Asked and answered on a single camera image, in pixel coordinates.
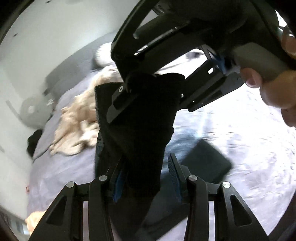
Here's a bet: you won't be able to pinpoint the orange garment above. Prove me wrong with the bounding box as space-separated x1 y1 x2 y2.
25 211 46 235

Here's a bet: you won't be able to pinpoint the black pants with patterned trim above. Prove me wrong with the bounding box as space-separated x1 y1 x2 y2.
95 73 232 240

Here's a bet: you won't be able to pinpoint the lavender embossed bedspread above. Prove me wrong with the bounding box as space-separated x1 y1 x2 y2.
26 32 296 241

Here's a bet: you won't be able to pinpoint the white round fan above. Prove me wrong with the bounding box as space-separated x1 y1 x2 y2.
20 95 53 129

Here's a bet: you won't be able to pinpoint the person's right hand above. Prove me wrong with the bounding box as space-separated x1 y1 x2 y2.
239 25 296 128

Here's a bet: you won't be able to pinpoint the cream striped garment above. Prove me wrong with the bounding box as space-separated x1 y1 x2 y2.
50 65 122 156

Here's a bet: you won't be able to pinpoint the black item beside bed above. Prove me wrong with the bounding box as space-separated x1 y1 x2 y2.
27 129 43 158

